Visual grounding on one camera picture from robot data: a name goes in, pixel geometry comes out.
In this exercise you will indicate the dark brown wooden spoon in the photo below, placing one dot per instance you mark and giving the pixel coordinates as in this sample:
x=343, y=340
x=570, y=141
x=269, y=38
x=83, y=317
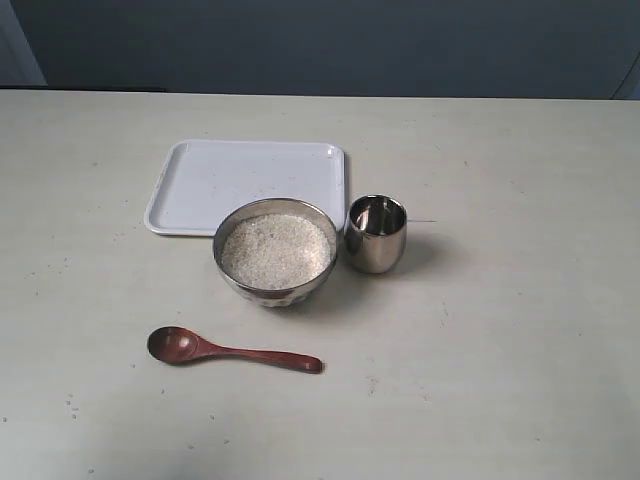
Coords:
x=179, y=346

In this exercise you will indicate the stainless steel cup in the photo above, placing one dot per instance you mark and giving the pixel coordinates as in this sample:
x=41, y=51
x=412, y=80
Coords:
x=375, y=233

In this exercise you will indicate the white plastic tray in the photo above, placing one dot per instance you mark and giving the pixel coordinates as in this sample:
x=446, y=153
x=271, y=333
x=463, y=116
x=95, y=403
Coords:
x=203, y=181

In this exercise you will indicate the steel bowl of rice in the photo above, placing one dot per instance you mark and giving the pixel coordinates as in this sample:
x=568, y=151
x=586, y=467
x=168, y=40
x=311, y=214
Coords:
x=276, y=252

